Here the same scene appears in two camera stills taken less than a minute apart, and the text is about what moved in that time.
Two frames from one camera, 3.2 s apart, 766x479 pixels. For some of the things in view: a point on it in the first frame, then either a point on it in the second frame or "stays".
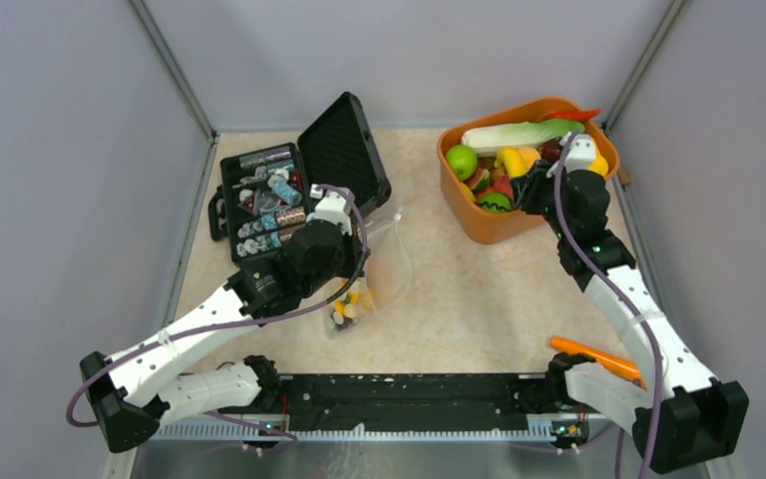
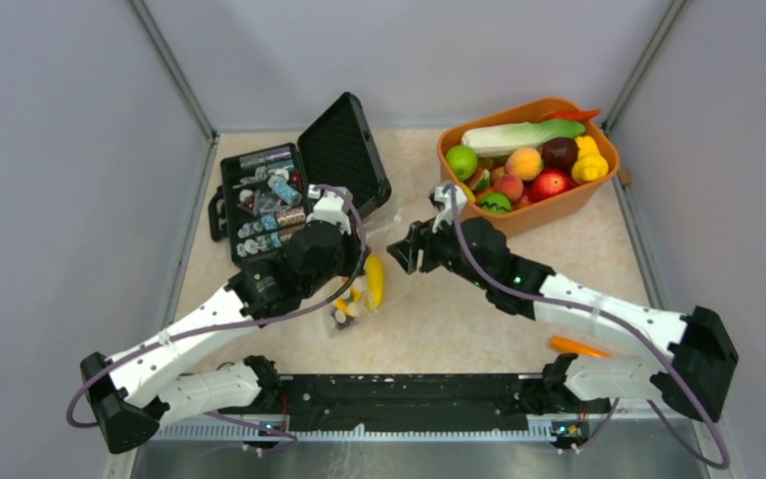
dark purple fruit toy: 551,151 stays
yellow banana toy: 515,165 to 374,280
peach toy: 530,156 stays
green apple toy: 462,160 stays
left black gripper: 353,246 stays
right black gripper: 529,186 to 422,236
